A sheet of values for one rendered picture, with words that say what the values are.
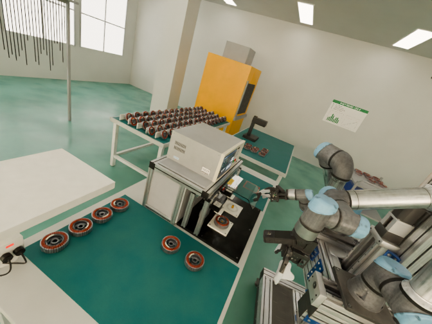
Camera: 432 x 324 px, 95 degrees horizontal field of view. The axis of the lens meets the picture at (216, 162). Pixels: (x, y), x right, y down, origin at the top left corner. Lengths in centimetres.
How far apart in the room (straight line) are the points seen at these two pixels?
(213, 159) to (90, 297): 87
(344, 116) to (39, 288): 647
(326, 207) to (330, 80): 590
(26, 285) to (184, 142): 97
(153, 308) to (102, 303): 21
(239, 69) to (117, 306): 453
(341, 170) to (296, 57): 550
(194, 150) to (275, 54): 561
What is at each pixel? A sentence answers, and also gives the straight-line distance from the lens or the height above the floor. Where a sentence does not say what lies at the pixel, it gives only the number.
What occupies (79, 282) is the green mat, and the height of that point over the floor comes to 75.
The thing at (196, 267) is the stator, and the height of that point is 78.
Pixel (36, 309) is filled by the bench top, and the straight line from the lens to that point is 118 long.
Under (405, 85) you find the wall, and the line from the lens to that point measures 678.
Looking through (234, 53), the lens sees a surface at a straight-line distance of 523.
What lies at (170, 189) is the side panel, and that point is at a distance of 131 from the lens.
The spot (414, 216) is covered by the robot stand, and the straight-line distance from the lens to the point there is 137.
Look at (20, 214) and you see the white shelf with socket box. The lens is 85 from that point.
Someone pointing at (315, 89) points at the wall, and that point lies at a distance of 646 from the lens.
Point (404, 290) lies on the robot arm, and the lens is 110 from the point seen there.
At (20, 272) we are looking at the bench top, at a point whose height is 75.
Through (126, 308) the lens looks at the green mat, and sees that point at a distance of 113.
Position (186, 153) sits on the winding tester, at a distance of 130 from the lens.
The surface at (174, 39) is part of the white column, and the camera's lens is 512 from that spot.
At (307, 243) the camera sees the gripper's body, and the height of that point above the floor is 134.
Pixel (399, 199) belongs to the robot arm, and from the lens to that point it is 95.
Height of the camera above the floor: 177
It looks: 25 degrees down
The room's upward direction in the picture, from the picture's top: 19 degrees clockwise
